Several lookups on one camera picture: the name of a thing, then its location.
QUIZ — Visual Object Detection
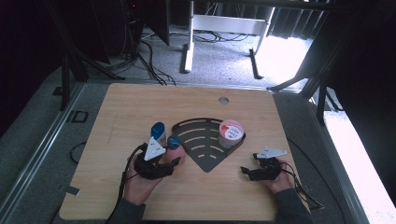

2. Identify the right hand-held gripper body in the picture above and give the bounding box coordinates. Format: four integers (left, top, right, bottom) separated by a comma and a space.
251, 147, 288, 182

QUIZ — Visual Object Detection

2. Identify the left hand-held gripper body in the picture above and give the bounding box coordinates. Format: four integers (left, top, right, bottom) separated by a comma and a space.
134, 135, 176, 181

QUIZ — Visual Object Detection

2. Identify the white bottle with blue label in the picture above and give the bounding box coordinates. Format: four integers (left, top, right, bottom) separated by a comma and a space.
150, 121, 167, 147

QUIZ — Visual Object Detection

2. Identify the black corner rack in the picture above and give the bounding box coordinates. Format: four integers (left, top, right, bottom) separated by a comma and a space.
171, 117, 247, 174

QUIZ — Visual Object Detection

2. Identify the pink round tub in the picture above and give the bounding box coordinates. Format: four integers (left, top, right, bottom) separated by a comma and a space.
218, 119, 246, 149

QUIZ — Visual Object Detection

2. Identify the person's right hand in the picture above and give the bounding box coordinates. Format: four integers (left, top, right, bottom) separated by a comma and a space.
262, 160, 295, 194

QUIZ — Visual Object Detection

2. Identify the person's left hand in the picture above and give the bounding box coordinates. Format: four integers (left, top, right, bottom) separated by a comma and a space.
123, 152, 166, 206

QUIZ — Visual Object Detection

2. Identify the black metal stand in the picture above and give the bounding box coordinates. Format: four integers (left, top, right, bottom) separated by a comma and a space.
43, 0, 125, 111
267, 0, 344, 125

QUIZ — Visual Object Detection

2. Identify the grey tape piece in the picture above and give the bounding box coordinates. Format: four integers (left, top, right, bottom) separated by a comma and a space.
59, 185, 80, 196

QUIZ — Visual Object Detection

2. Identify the dark computer tower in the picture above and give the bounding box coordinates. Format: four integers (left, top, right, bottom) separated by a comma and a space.
102, 0, 145, 58

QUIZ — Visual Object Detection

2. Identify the dark curtain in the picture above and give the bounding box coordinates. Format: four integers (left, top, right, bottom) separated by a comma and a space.
274, 6, 321, 40

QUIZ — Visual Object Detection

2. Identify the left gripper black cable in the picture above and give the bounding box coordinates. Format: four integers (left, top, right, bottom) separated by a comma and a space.
116, 143, 148, 218

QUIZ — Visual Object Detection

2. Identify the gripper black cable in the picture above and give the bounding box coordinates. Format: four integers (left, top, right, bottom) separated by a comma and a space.
116, 143, 148, 218
278, 160, 325, 211

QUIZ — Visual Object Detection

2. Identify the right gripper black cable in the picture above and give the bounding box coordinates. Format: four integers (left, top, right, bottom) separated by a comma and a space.
278, 160, 325, 211

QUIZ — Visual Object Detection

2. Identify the grey metal floor rail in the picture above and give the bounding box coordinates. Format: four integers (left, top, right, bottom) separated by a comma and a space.
306, 96, 372, 224
0, 82, 85, 216

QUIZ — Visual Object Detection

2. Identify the black cable loop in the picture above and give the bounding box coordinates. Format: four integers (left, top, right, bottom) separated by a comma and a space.
69, 141, 88, 165

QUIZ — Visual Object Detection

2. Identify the black floor cable bundle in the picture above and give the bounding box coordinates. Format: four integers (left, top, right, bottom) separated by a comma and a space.
136, 40, 177, 87

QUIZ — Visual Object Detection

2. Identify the white desk frame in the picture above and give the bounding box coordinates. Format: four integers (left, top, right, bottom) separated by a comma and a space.
179, 0, 276, 80

